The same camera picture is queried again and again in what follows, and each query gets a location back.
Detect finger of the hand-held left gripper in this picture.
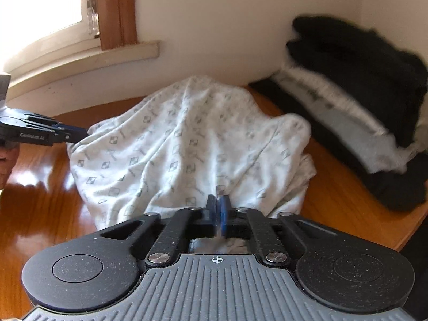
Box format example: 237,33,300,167
53,124,90,145

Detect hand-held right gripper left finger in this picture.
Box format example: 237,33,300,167
100,194,219,269

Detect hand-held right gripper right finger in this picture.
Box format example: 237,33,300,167
219,194,335,268

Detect white patterned bed sheet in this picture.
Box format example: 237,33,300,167
67,75,318,255

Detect stack of folded dark clothes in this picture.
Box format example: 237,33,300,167
248,14,428,212

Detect person's left hand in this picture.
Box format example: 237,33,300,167
0,147,21,190

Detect beige window sill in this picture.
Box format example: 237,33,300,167
0,39,162,102

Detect window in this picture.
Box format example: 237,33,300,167
0,0,101,71

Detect brown wooden window trim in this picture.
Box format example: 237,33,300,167
96,0,139,51

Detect blind bead cord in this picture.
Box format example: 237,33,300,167
86,0,101,38

